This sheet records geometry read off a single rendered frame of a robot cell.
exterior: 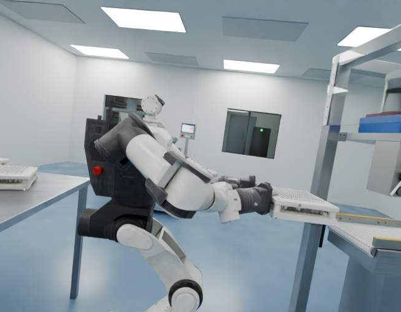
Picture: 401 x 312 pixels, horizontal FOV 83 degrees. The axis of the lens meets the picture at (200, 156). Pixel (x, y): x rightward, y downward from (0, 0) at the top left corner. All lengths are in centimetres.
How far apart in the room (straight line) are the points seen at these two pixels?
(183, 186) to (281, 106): 561
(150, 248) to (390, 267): 94
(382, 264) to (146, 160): 99
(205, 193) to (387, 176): 75
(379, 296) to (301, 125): 508
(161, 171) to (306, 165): 577
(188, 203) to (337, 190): 613
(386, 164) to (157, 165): 86
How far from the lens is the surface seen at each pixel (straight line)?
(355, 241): 121
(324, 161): 128
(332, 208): 99
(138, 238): 95
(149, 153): 56
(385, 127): 117
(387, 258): 121
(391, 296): 137
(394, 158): 107
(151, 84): 633
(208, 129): 586
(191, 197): 52
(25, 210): 115
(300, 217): 94
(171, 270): 104
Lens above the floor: 123
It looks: 5 degrees down
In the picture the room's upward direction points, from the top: 8 degrees clockwise
